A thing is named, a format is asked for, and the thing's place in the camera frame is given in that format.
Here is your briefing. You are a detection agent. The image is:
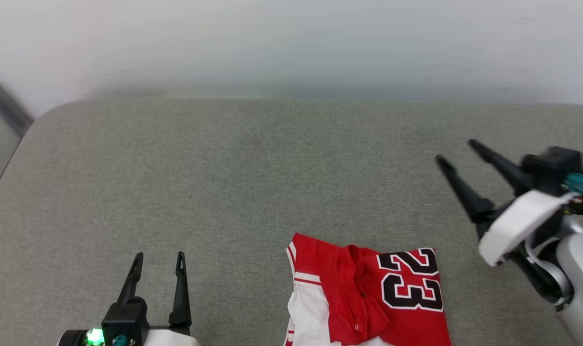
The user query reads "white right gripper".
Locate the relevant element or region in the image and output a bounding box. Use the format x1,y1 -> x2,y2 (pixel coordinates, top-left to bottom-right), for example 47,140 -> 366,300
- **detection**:
435,139 -> 581,268

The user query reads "red basketball jersey number 23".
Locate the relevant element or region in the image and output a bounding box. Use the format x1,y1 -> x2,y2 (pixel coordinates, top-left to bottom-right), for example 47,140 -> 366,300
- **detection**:
284,232 -> 452,346

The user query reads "dark grey wall rail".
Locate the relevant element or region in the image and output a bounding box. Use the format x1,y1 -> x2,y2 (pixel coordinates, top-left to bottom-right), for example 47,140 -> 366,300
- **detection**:
0,67 -> 35,140

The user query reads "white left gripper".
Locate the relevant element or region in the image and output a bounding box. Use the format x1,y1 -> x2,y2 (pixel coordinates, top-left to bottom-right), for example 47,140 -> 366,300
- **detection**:
117,251 -> 202,346

